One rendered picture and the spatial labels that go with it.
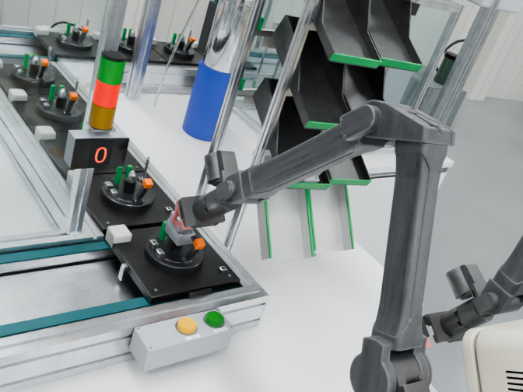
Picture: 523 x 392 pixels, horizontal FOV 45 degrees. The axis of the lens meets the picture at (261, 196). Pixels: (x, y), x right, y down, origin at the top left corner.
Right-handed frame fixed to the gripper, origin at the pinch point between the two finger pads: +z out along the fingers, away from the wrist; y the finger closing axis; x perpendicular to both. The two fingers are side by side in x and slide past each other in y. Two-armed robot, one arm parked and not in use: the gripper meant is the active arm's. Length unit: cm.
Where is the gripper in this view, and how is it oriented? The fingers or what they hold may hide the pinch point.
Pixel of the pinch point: (183, 219)
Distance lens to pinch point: 145.1
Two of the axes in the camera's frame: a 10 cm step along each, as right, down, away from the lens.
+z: -5.8, 2.7, 7.7
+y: -7.8, 0.8, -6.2
